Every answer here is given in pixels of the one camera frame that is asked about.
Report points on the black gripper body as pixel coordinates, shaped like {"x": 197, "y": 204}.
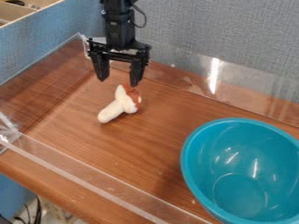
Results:
{"x": 102, "y": 53}

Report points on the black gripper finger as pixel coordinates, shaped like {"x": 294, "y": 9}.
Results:
{"x": 138, "y": 67}
{"x": 101, "y": 65}

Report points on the white plush mushroom red cap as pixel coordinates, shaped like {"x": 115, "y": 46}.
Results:
{"x": 127, "y": 103}

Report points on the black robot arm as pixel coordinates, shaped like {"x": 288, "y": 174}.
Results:
{"x": 119, "y": 18}

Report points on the blue plastic bowl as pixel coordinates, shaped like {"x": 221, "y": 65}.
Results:
{"x": 241, "y": 168}

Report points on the clear acrylic left barrier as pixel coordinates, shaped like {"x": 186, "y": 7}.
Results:
{"x": 78, "y": 36}

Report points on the clear acrylic barrier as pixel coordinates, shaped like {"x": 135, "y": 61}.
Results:
{"x": 78, "y": 36}
{"x": 237, "y": 85}
{"x": 93, "y": 179}

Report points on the wooden shelf box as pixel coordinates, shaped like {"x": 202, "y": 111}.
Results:
{"x": 15, "y": 10}

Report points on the clear acrylic back barrier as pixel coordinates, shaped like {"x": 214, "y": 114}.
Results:
{"x": 237, "y": 85}

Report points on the clear acrylic front barrier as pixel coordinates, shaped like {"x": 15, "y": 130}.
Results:
{"x": 93, "y": 179}

